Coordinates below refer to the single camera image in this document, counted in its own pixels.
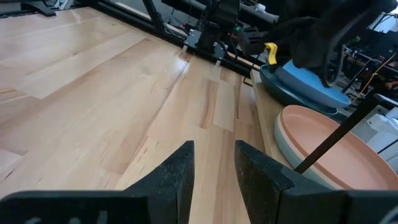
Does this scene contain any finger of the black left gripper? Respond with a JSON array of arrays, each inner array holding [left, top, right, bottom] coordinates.
[[323, 34, 345, 88]]

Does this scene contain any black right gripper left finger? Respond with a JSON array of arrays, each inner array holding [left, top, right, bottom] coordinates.
[[0, 140, 195, 224]]

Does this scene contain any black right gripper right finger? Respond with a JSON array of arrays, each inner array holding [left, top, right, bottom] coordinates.
[[234, 139, 398, 224]]

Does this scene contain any light blue plate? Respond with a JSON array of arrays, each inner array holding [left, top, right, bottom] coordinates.
[[273, 114, 343, 190]]

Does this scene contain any dark teal plate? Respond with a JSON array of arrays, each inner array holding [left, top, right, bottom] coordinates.
[[259, 64, 340, 116]]

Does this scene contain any pale pink plate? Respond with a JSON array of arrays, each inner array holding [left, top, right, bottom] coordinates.
[[279, 105, 398, 191]]

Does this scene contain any white box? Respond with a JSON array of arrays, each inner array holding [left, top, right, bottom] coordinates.
[[366, 107, 398, 174]]

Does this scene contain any yellow floor cable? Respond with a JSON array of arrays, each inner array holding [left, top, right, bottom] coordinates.
[[351, 52, 398, 104]]

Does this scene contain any yellow clamp handle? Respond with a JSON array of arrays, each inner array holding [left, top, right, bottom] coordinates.
[[264, 42, 279, 66]]

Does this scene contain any black aluminium table frame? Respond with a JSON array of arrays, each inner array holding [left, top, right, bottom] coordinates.
[[0, 0, 280, 78]]

